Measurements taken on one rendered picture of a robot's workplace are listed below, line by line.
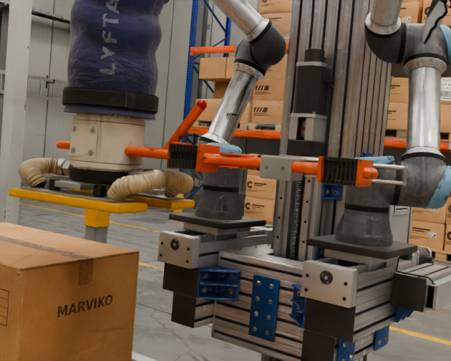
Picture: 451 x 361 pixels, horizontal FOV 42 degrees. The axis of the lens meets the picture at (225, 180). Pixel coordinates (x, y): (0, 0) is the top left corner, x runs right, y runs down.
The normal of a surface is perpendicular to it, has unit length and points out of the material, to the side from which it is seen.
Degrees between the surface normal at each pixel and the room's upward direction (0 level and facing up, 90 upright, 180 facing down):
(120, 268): 90
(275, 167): 90
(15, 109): 90
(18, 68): 90
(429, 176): 69
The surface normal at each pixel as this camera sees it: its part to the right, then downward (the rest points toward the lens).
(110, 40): 0.01, 0.37
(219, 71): -0.60, 0.00
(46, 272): 0.84, 0.10
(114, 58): 0.28, -0.21
